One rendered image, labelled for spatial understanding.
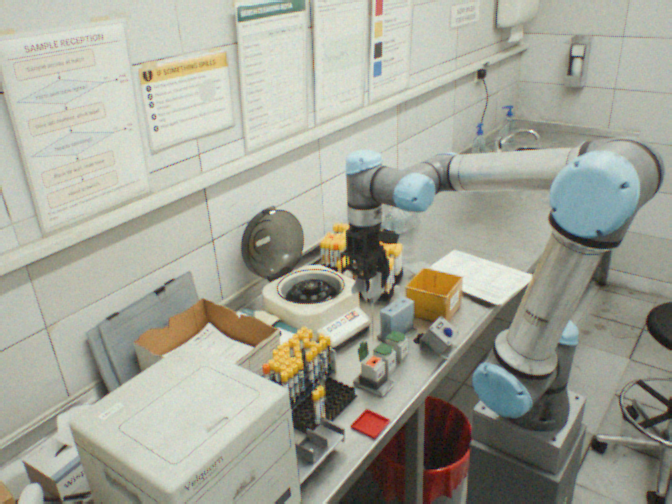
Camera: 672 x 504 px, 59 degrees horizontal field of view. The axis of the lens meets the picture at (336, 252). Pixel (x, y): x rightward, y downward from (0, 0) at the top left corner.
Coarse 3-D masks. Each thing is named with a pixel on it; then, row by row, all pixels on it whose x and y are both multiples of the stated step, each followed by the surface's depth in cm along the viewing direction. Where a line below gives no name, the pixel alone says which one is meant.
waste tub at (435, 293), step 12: (420, 276) 184; (432, 276) 184; (444, 276) 182; (456, 276) 180; (408, 288) 175; (420, 288) 186; (432, 288) 186; (444, 288) 184; (456, 288) 175; (420, 300) 175; (432, 300) 172; (444, 300) 170; (456, 300) 178; (420, 312) 177; (432, 312) 174; (444, 312) 172
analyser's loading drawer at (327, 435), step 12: (324, 420) 134; (312, 432) 129; (324, 432) 133; (336, 432) 133; (300, 444) 129; (312, 444) 130; (324, 444) 128; (336, 444) 130; (300, 456) 127; (312, 456) 124; (324, 456) 127; (300, 468) 124; (312, 468) 124; (300, 480) 121
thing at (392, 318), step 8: (392, 304) 167; (400, 304) 167; (408, 304) 167; (384, 312) 164; (392, 312) 164; (400, 312) 165; (408, 312) 168; (384, 320) 165; (392, 320) 163; (400, 320) 166; (408, 320) 169; (384, 328) 166; (392, 328) 164; (400, 328) 167; (408, 328) 171; (384, 336) 167; (408, 336) 169
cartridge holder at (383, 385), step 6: (360, 378) 150; (366, 378) 149; (384, 378) 150; (354, 384) 152; (360, 384) 151; (366, 384) 150; (372, 384) 149; (378, 384) 148; (384, 384) 150; (390, 384) 150; (372, 390) 149; (378, 390) 148; (384, 390) 148
